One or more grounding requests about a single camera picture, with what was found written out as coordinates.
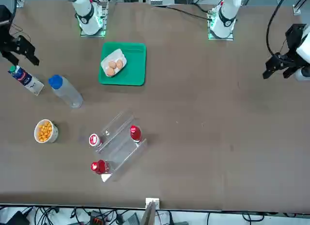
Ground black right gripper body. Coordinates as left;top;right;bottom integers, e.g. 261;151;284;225
0;5;16;53

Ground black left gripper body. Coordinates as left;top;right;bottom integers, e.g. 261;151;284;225
285;23;308;57

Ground clear acrylic display stand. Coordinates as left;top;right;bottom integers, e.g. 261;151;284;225
93;111;148;183

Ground clear bottle with blue cap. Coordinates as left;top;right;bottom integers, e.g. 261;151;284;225
47;74;84;109

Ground orange snack balls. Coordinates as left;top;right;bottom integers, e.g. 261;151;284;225
36;121;53;141

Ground white paper bowl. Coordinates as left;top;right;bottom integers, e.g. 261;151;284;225
33;119;59;144

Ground green plastic tray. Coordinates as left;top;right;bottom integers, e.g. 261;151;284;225
98;42;147;87

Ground cup with red white lid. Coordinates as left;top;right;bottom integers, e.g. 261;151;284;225
88;133;103;148

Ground red capped drink bottle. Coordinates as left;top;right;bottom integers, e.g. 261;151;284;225
90;159;113;176
129;124;143;144

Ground black power adapter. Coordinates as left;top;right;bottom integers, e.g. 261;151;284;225
4;210;30;225

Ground black orange device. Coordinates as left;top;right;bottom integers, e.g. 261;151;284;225
89;210;108;225

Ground grey power brick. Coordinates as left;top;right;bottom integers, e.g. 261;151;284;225
125;212;140;225

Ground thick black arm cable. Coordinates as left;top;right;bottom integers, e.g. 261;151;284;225
266;0;290;58
8;0;20;30

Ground black cable on table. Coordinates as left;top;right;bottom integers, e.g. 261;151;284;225
155;4;210;20

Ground white table edge bracket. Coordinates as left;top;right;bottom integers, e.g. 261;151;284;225
145;197;161;209

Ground grey upright post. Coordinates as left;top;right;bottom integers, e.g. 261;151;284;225
140;201;157;225

